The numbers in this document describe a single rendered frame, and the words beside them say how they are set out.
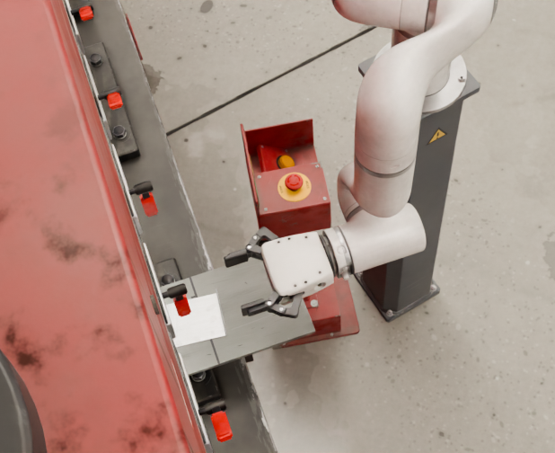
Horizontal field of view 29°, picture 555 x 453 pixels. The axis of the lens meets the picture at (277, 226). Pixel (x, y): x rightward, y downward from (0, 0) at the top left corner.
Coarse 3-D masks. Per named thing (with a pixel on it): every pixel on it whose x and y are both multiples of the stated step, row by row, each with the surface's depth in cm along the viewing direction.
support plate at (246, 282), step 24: (240, 264) 195; (216, 288) 193; (240, 288) 193; (264, 288) 193; (240, 312) 191; (264, 312) 191; (240, 336) 189; (264, 336) 188; (288, 336) 188; (192, 360) 187; (216, 360) 187
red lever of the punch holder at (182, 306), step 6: (168, 288) 167; (174, 288) 166; (180, 288) 166; (186, 288) 166; (162, 294) 166; (168, 294) 166; (174, 294) 166; (180, 294) 166; (174, 300) 169; (180, 300) 169; (186, 300) 170; (180, 306) 170; (186, 306) 171; (180, 312) 172; (186, 312) 173
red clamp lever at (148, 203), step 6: (138, 186) 175; (144, 186) 175; (150, 186) 175; (132, 192) 175; (138, 192) 175; (144, 192) 176; (150, 192) 179; (144, 198) 178; (150, 198) 178; (144, 204) 179; (150, 204) 179; (150, 210) 181; (156, 210) 183; (150, 216) 183
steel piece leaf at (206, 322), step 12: (192, 300) 192; (204, 300) 192; (216, 300) 192; (168, 312) 191; (192, 312) 191; (204, 312) 191; (216, 312) 191; (180, 324) 190; (192, 324) 190; (204, 324) 190; (216, 324) 190; (180, 336) 189; (192, 336) 189; (204, 336) 189; (216, 336) 189
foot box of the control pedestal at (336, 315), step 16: (336, 288) 300; (320, 304) 286; (336, 304) 286; (352, 304) 298; (320, 320) 285; (336, 320) 287; (352, 320) 296; (304, 336) 293; (320, 336) 293; (336, 336) 294
